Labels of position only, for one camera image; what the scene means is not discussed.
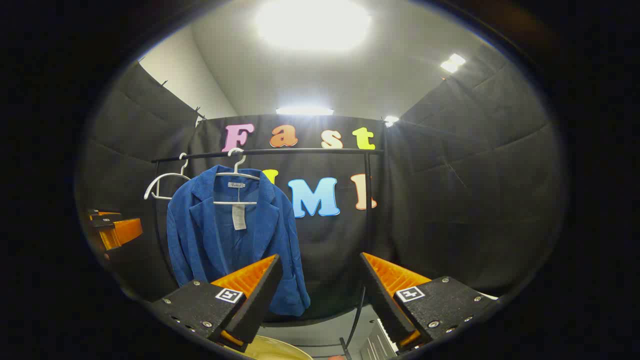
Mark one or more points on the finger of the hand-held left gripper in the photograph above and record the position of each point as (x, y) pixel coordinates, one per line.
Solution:
(120, 231)
(105, 215)

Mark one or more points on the large ceiling light panel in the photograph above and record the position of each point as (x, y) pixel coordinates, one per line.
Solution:
(312, 22)

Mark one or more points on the black metal clothes rack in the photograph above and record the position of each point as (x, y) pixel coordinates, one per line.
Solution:
(310, 150)

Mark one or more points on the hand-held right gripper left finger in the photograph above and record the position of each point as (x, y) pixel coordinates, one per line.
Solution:
(260, 295)

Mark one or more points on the long ceiling light strip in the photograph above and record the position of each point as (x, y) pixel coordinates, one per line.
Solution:
(304, 111)

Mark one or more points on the white plastic hanger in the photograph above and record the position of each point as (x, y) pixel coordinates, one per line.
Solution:
(235, 202)
(165, 175)

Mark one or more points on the cream laundry hamper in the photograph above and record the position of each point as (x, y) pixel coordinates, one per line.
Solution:
(275, 348)

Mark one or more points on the white ribbed panel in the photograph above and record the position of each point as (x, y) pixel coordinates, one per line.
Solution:
(380, 342)

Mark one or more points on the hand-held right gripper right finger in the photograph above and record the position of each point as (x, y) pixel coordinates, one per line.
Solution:
(382, 295)

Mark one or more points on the small ceiling light panel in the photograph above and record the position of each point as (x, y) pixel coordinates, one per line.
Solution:
(452, 63)

